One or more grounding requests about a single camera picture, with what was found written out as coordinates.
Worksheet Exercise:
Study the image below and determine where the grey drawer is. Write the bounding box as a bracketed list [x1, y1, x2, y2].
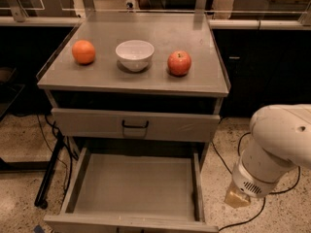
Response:
[45, 149, 219, 233]
[52, 108, 220, 142]

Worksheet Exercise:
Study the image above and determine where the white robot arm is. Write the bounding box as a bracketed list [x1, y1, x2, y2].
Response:
[225, 104, 311, 209]

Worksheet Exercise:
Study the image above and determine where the grey drawer cabinet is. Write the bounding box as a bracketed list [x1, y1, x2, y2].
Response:
[38, 13, 230, 158]

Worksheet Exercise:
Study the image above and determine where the grey top drawer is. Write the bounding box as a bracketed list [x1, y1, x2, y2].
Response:
[52, 108, 220, 142]

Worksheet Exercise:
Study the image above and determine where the red apple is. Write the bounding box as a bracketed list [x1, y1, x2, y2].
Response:
[167, 50, 191, 77]

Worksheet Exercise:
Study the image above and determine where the white ceramic bowl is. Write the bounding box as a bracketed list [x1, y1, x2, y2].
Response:
[116, 40, 155, 72]

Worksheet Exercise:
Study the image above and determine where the black stand leg with wheel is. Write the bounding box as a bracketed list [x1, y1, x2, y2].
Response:
[34, 133, 63, 209]

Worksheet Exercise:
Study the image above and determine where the orange fruit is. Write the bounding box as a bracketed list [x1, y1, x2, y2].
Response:
[72, 40, 96, 64]

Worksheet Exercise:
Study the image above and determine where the clear acrylic barrier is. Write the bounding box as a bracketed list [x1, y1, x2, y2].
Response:
[1, 0, 311, 30]

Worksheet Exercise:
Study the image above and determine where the black floor cable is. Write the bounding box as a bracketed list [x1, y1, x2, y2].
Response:
[211, 131, 302, 233]

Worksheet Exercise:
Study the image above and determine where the black cables left of cabinet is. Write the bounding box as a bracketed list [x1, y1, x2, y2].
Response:
[35, 114, 79, 192]

